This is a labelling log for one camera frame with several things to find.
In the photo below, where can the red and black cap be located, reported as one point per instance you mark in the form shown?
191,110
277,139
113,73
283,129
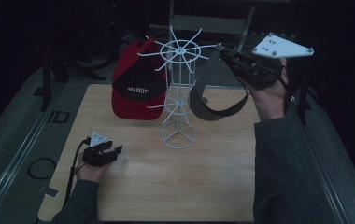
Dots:
135,105

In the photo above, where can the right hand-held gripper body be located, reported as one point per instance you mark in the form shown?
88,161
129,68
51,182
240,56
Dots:
259,70

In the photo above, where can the metal floor rail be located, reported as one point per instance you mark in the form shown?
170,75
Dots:
325,174
17,168

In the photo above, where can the grey tape piece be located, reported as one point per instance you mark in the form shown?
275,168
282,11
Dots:
50,192

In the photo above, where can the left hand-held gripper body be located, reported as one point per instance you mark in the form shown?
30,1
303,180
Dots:
95,157

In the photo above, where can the person's left hand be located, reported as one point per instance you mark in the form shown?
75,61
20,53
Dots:
89,171

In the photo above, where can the person's right hand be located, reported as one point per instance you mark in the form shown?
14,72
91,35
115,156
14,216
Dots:
269,99

